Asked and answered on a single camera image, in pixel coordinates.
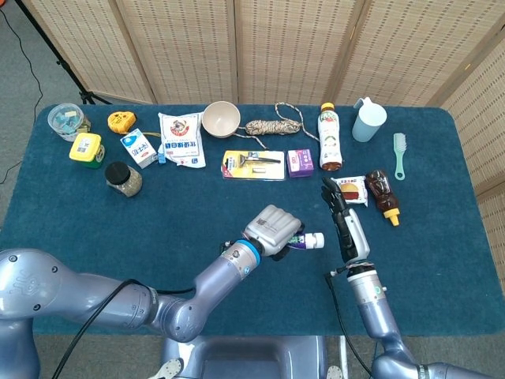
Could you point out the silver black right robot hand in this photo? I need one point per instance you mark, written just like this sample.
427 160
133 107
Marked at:
357 233

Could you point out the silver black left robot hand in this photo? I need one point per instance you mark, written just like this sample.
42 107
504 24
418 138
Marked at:
272 229

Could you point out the purple white toothpaste tube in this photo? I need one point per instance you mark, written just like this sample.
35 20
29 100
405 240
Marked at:
313 240

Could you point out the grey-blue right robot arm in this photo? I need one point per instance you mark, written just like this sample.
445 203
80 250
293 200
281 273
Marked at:
371 308

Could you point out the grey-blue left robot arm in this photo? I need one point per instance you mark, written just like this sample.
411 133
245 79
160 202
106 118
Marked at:
217 276

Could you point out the drink bottle with yellow cap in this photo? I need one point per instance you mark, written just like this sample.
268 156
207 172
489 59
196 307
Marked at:
329 138

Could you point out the cake snack packet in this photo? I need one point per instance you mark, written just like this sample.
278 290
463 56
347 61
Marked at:
355 191

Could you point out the amber bear-shaped honey bottle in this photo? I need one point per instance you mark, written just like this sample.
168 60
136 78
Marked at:
380 193

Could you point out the razor in blister pack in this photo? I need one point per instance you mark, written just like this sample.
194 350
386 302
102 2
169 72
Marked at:
252 166

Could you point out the purple box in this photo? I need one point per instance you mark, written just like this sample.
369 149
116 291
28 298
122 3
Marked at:
300 162

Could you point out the mint green brush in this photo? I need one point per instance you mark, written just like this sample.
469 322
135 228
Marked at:
399 158

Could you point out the light blue pitcher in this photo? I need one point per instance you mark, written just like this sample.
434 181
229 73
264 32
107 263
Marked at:
367 122

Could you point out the beige bowl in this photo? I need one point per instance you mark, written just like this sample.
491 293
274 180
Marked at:
221 118

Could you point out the white table leg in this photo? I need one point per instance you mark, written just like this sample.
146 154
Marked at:
343 355

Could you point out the white sugar bag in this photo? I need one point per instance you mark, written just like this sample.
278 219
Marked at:
181 138

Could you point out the grey-blue robot torso base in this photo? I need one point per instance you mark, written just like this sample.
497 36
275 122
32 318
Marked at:
244 355

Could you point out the blue felt table cover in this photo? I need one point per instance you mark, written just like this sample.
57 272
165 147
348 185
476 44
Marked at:
118 221

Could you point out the blue white carton box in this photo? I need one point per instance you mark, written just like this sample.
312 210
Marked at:
138 148

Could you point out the glass spice jar black lid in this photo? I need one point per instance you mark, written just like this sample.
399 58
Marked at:
122 179

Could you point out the bamboo folding screen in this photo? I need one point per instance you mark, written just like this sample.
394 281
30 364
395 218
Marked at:
276 47

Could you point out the yellow tape measure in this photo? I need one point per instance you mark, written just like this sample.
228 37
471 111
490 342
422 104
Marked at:
121 122

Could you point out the green container with yellow lid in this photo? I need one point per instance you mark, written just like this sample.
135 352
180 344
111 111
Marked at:
84 146

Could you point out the clear plastic tub with blocks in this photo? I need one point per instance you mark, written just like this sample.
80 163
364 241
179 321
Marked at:
65 118

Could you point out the black tripod stand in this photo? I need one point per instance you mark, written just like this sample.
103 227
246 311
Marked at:
65 65

